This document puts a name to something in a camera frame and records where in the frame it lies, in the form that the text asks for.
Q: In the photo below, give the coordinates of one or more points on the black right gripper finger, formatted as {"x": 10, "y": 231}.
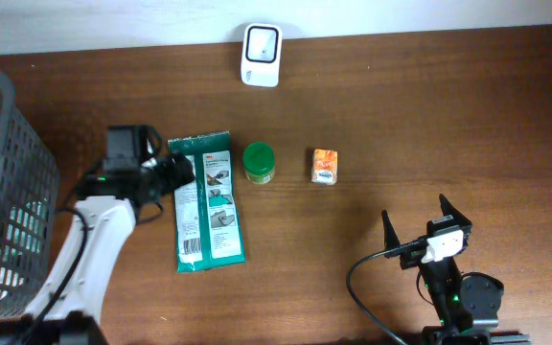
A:
{"x": 449, "y": 210}
{"x": 391, "y": 239}

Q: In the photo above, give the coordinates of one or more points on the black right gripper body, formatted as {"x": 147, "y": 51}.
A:
{"x": 412, "y": 260}

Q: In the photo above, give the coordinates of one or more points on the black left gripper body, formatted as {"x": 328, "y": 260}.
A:
{"x": 174, "y": 172}

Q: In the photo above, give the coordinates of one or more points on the green wipes package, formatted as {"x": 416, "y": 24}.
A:
{"x": 208, "y": 233}

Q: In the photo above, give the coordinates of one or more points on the orange tissue pack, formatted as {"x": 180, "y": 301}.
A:
{"x": 324, "y": 166}

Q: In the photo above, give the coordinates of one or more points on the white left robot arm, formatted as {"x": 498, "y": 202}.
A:
{"x": 106, "y": 205}

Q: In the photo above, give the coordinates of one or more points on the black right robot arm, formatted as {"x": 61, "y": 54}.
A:
{"x": 467, "y": 304}

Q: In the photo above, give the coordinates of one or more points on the green lidded jar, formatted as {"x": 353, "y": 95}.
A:
{"x": 259, "y": 163}

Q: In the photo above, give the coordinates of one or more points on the grey mesh basket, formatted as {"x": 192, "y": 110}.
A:
{"x": 29, "y": 178}

